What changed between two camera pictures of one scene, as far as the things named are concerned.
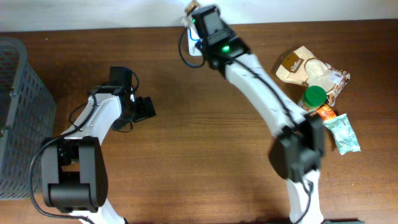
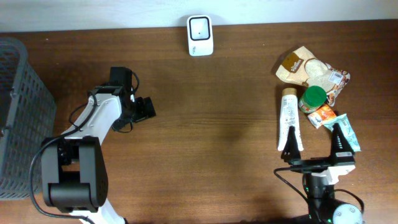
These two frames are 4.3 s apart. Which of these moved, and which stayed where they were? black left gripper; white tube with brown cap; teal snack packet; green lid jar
Moved: white tube with brown cap
Stayed: teal snack packet; black left gripper; green lid jar
